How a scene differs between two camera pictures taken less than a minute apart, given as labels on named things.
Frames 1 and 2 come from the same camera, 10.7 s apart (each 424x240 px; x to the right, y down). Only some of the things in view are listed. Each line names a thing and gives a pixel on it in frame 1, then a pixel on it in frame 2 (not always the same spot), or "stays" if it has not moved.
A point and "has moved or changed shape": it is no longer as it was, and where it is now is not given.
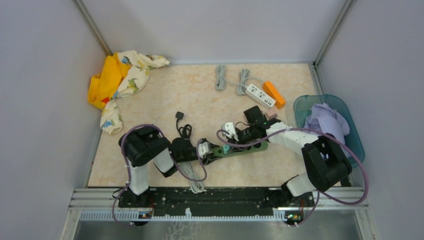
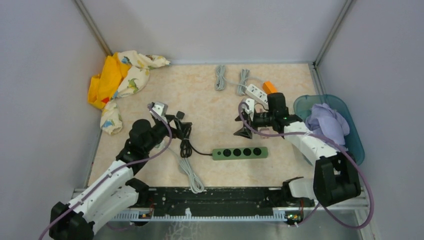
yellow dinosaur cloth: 123,73 stays
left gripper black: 209,159 → 177,132
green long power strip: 219,152 has moved or changed shape
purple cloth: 323,118 stays
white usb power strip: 260,96 stays
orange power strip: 270,89 stays
